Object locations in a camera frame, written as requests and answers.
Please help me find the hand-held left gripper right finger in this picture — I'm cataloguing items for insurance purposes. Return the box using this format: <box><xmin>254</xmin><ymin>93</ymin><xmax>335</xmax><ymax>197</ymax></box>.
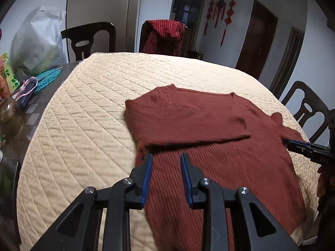
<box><xmin>180</xmin><ymin>153</ymin><xmax>300</xmax><ymax>251</ymax></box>

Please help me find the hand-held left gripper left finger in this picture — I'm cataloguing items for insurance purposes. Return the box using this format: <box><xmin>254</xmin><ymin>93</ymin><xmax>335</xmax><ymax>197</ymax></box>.
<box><xmin>31</xmin><ymin>153</ymin><xmax>153</xmax><ymax>251</ymax></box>

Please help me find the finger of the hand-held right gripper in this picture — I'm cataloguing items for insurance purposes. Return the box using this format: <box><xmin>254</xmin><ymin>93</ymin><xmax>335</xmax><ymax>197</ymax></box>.
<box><xmin>285</xmin><ymin>139</ymin><xmax>316</xmax><ymax>158</ymax></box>

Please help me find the rust red knit sweater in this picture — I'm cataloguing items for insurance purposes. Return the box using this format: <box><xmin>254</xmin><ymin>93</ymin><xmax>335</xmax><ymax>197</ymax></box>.
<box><xmin>124</xmin><ymin>84</ymin><xmax>308</xmax><ymax>251</ymax></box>

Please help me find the person's right hand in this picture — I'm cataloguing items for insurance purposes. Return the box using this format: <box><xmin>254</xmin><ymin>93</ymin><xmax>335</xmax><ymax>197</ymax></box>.
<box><xmin>316</xmin><ymin>166</ymin><xmax>335</xmax><ymax>200</ymax></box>

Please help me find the dark wooden chair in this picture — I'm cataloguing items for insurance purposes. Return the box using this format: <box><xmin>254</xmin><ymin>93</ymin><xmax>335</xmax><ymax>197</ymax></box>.
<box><xmin>139</xmin><ymin>19</ymin><xmax>189</xmax><ymax>57</ymax></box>
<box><xmin>61</xmin><ymin>22</ymin><xmax>117</xmax><ymax>61</ymax></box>
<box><xmin>280</xmin><ymin>81</ymin><xmax>332</xmax><ymax>143</ymax></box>

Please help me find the beige quilted blanket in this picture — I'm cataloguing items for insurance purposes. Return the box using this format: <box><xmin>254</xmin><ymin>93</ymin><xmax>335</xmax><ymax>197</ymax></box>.
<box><xmin>16</xmin><ymin>52</ymin><xmax>322</xmax><ymax>251</ymax></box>

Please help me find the grey brown narrow door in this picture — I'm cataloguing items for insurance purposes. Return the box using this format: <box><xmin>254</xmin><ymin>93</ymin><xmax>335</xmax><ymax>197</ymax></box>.
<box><xmin>269</xmin><ymin>26</ymin><xmax>305</xmax><ymax>98</ymax></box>

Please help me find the dark brown door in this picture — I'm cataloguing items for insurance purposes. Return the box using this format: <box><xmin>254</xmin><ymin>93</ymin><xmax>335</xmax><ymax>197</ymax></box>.
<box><xmin>235</xmin><ymin>0</ymin><xmax>278</xmax><ymax>81</ymax></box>

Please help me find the teal openwork trivet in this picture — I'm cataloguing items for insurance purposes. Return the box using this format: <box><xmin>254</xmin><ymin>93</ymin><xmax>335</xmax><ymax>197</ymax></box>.
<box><xmin>35</xmin><ymin>67</ymin><xmax>64</xmax><ymax>92</ymax></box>

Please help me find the red checked garment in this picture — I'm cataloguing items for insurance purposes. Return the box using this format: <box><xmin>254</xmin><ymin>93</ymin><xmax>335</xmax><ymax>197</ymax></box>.
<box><xmin>143</xmin><ymin>19</ymin><xmax>186</xmax><ymax>56</ymax></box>

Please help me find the navy pouch with pink trim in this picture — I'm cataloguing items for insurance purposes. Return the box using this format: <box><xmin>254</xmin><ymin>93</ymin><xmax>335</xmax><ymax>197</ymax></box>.
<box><xmin>13</xmin><ymin>77</ymin><xmax>39</xmax><ymax>109</ymax></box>

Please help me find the glass jar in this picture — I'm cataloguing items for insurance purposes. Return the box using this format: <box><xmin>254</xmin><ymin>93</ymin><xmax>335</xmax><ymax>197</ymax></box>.
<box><xmin>0</xmin><ymin>97</ymin><xmax>21</xmax><ymax>124</ymax></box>

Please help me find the open doorway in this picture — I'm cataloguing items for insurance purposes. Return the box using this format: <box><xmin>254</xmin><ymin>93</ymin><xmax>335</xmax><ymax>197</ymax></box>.
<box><xmin>171</xmin><ymin>0</ymin><xmax>206</xmax><ymax>58</ymax></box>

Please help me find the green snack packet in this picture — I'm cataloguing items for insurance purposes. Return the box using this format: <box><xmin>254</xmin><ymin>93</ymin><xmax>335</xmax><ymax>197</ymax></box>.
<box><xmin>0</xmin><ymin>53</ymin><xmax>21</xmax><ymax>98</ymax></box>

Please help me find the white plastic bag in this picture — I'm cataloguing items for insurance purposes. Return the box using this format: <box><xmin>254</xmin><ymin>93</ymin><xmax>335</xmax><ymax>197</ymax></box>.
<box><xmin>10</xmin><ymin>6</ymin><xmax>67</xmax><ymax>76</ymax></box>

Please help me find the beige tall refrigerator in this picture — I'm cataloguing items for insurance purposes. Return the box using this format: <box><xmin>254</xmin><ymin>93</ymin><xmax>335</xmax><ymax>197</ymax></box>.
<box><xmin>66</xmin><ymin>0</ymin><xmax>145</xmax><ymax>53</ymax></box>

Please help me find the red knot wall ornament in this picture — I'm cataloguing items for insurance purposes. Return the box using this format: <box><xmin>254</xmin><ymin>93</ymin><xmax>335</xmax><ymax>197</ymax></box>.
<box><xmin>213</xmin><ymin>0</ymin><xmax>227</xmax><ymax>29</ymax></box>
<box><xmin>204</xmin><ymin>0</ymin><xmax>216</xmax><ymax>36</ymax></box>
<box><xmin>220</xmin><ymin>0</ymin><xmax>240</xmax><ymax>48</ymax></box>

